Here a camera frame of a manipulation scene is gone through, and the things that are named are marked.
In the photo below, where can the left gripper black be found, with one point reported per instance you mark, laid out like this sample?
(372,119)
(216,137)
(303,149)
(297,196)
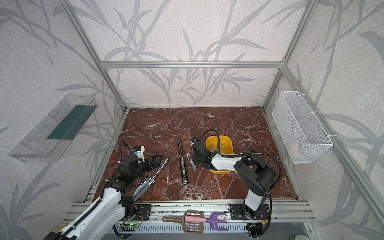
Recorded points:
(152,163)

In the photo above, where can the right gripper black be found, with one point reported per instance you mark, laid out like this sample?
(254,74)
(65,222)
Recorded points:
(195,154)

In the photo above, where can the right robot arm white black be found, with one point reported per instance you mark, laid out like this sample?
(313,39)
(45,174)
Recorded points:
(256,173)

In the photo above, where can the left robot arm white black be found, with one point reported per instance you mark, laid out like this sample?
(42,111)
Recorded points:
(113,204)

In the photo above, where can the yellow plastic tray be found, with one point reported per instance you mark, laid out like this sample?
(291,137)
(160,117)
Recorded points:
(226,147)

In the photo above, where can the small circuit board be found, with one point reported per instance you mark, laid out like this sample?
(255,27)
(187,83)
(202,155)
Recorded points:
(132,227)

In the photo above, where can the purple plastic fork tool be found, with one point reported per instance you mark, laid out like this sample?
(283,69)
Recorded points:
(214,221)

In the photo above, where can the brown slotted spatula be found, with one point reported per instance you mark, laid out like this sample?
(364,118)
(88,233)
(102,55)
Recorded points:
(186,226)

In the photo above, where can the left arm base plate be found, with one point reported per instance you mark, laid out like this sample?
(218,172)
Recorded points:
(143,212)

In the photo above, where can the pink handle tool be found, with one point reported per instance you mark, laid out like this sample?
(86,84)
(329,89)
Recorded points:
(194,219)

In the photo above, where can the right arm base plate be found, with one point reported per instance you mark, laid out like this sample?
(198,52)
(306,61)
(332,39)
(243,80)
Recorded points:
(237,212)

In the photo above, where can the clear plastic wall bin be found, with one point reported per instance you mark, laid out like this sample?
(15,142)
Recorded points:
(48,140)

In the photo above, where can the white wire mesh basket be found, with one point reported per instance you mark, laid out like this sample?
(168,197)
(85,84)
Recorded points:
(303,135)

